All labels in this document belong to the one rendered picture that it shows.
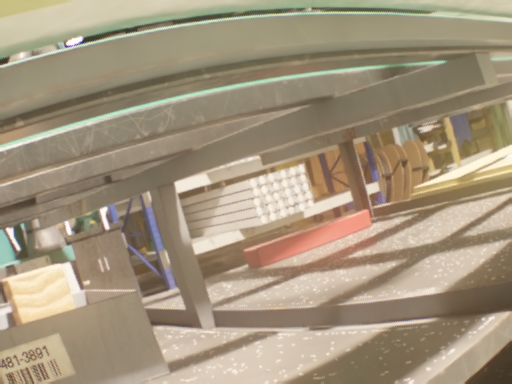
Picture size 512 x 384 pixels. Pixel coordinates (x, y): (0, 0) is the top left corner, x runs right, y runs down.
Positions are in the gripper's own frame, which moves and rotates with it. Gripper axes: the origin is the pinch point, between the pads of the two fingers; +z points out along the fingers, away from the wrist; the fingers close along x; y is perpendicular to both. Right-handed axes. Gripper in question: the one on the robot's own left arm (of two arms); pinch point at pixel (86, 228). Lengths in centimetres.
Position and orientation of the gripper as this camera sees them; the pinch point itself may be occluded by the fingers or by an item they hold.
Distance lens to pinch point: 201.2
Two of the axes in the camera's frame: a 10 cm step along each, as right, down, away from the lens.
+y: 4.1, -5.2, -7.5
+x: 8.3, -1.3, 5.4
